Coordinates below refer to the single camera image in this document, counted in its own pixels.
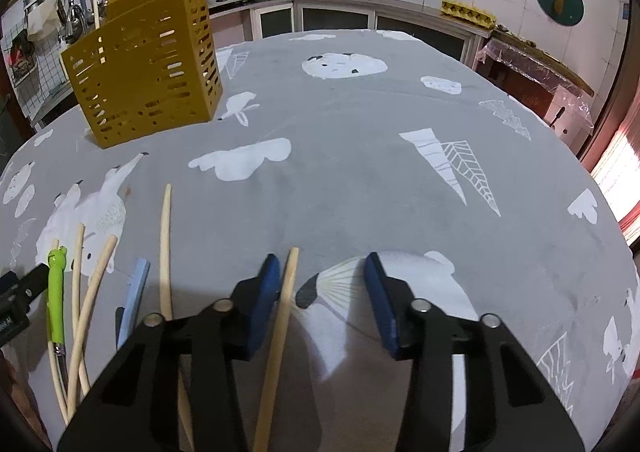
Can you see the blue handle peeler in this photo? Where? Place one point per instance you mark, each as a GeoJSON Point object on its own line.
{"type": "Point", "coordinates": [126, 316]}

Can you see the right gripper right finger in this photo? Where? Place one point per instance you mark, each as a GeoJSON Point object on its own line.
{"type": "Point", "coordinates": [509, 405]}

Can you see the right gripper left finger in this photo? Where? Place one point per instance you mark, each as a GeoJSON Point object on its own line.
{"type": "Point", "coordinates": [133, 406]}

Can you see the green frog handle knife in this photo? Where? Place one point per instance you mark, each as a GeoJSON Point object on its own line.
{"type": "Point", "coordinates": [57, 265]}

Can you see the yellow egg tray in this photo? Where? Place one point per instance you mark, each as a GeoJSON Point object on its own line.
{"type": "Point", "coordinates": [470, 14]}

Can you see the grey polar bear tablecloth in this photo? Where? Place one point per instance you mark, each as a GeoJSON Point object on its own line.
{"type": "Point", "coordinates": [343, 144]}

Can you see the plastic covered side table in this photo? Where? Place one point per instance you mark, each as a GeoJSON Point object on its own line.
{"type": "Point", "coordinates": [542, 83]}

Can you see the yellow perforated utensil holder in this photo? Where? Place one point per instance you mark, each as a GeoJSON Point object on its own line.
{"type": "Point", "coordinates": [150, 66]}

